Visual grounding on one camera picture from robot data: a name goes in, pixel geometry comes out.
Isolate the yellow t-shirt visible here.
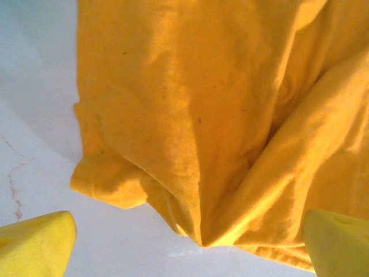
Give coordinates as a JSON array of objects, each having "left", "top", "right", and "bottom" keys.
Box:
[{"left": 70, "top": 0, "right": 369, "bottom": 274}]

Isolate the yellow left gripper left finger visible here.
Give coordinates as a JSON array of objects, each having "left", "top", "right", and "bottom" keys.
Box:
[{"left": 0, "top": 210, "right": 78, "bottom": 277}]

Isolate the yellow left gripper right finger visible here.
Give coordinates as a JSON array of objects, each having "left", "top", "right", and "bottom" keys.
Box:
[{"left": 302, "top": 208, "right": 369, "bottom": 277}]

